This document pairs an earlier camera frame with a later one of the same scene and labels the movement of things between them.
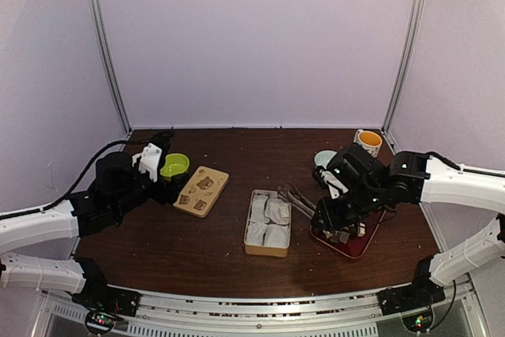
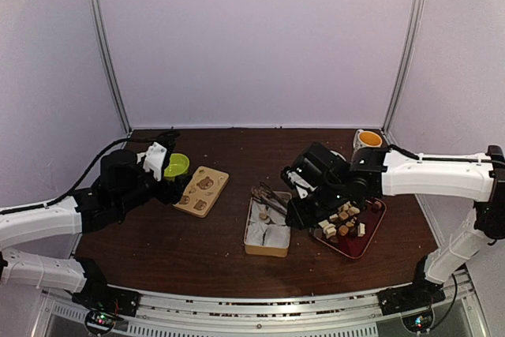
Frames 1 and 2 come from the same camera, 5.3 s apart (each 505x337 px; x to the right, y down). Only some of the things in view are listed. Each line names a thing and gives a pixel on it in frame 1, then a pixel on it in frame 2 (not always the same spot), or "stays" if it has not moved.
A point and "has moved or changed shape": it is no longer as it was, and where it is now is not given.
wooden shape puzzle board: x=201 y=191 stays
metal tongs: x=289 y=193 has moved or changed shape
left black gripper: x=168 y=191 stays
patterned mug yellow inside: x=370 y=141 stays
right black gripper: x=329 y=221 -> x=303 y=219
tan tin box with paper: x=268 y=226 stays
